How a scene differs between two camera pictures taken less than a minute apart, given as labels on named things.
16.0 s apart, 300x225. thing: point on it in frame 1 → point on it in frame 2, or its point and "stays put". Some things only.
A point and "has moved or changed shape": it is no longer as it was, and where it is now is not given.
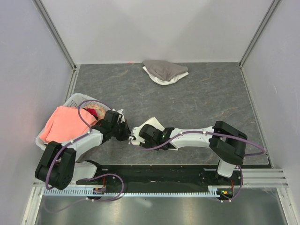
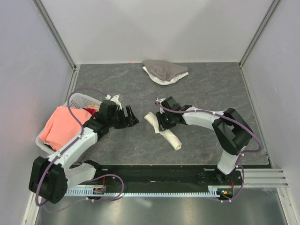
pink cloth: (66, 124) stays put
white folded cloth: (172, 81) stays put
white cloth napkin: (154, 122) has moved or changed shape
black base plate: (162, 176) stays put
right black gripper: (146, 145) → (163, 125)
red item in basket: (92, 111) stays put
